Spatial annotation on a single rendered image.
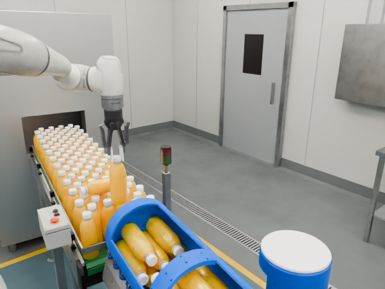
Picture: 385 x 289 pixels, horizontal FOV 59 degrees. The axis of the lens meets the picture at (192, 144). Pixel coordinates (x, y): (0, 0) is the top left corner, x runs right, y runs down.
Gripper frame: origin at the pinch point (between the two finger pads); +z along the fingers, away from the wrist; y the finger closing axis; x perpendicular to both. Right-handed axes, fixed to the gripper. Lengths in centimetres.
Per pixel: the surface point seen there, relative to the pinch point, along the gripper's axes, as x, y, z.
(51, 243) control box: -2.0, -30.9, 33.3
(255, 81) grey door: 247, 286, 17
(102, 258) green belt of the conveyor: -4.7, -11.6, 46.4
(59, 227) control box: -2.0, -27.0, 27.1
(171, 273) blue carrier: -63, -5, 16
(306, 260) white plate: -63, 53, 34
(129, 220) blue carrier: -19.4, -2.4, 21.9
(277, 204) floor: 114, 216, 136
